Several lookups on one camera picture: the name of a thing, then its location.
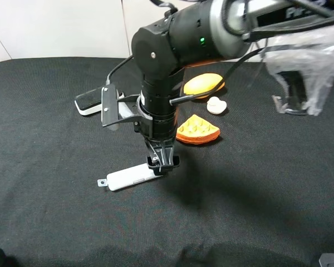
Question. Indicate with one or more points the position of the white translucent plastic case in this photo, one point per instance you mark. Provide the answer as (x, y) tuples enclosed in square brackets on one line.
[(127, 177)]

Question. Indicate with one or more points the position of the small white toy duck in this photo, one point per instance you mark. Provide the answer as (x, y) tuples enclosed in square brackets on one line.
[(216, 106)]

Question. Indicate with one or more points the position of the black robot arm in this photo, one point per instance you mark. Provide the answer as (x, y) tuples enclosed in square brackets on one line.
[(205, 32)]

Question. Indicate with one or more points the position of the yellow toy mango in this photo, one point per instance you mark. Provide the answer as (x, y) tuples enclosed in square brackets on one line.
[(201, 83)]

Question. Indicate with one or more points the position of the clear plastic cable wrap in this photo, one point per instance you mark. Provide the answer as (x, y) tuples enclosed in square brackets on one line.
[(303, 64)]

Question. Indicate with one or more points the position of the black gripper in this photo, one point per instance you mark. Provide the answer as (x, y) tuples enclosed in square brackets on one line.
[(161, 154)]

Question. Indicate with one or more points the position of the black tablecloth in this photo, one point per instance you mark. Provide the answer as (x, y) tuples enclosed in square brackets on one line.
[(262, 194)]

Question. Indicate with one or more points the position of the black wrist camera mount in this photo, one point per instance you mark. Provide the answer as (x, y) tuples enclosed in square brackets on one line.
[(115, 110)]

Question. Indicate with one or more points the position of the black and white eraser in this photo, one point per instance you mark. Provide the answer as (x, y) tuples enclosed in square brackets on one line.
[(89, 103)]

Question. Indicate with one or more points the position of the grey base corner right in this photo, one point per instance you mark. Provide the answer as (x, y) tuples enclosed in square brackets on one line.
[(326, 260)]

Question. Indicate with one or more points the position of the orange toy waffle slice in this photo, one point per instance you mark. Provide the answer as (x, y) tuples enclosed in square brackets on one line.
[(196, 130)]

